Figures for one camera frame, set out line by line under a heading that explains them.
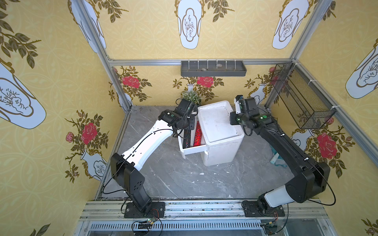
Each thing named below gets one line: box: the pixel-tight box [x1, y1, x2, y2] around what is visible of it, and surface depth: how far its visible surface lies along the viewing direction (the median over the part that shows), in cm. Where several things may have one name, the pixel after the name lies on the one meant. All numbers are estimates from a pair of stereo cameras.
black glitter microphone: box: [183, 129, 191, 149], surface depth 78 cm
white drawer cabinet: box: [197, 100, 245, 167], surface depth 80 cm
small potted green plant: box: [180, 90, 204, 106], surface depth 105 cm
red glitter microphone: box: [193, 120, 202, 147], surface depth 81 cm
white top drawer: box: [177, 118, 207, 159], surface depth 78 cm
